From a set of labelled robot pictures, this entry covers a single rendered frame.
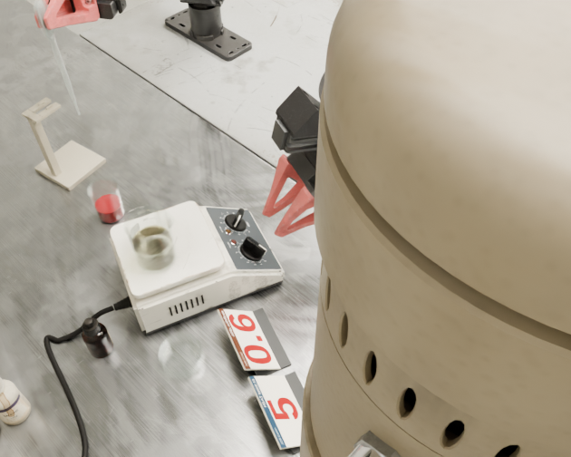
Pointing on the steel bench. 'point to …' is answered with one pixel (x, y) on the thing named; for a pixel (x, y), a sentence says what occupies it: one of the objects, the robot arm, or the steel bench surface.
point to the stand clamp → (372, 447)
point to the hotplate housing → (198, 291)
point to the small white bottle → (4, 399)
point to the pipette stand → (72, 160)
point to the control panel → (242, 239)
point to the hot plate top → (197, 250)
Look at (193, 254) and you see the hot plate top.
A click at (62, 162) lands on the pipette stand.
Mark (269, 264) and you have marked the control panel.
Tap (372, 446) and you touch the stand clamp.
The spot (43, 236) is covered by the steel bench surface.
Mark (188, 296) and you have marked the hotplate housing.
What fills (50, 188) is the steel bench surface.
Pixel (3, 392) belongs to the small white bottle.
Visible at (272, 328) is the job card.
